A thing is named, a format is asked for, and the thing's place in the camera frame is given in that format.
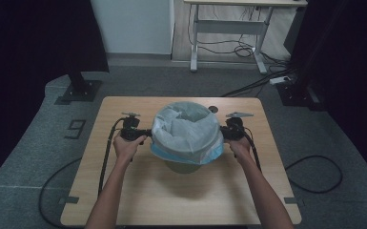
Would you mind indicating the desk with grey metal legs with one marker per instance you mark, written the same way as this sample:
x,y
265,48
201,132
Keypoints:
x,y
228,27

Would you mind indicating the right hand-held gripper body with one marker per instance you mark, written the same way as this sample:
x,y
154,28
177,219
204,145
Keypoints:
x,y
235,127

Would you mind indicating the white power strip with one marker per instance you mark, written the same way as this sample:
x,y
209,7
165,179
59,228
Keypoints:
x,y
279,80

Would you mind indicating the grey tape strip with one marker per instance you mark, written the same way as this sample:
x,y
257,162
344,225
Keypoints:
x,y
294,200
69,200

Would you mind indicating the person's left hand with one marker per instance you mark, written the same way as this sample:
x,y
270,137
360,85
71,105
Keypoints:
x,y
125,149

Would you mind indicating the black metal stand base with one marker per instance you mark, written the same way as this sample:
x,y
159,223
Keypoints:
x,y
82,90
298,95

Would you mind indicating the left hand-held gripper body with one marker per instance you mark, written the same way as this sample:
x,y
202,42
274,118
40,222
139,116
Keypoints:
x,y
130,127

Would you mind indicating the dark curtain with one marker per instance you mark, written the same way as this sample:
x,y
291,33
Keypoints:
x,y
28,47
346,47

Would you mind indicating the green trash bin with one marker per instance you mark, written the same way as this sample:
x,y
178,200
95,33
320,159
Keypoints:
x,y
182,168

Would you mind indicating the white and blue absorbent pad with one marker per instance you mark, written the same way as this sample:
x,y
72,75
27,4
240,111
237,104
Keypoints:
x,y
187,133

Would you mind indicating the person's right hand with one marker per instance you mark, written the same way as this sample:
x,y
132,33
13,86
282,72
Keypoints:
x,y
240,148

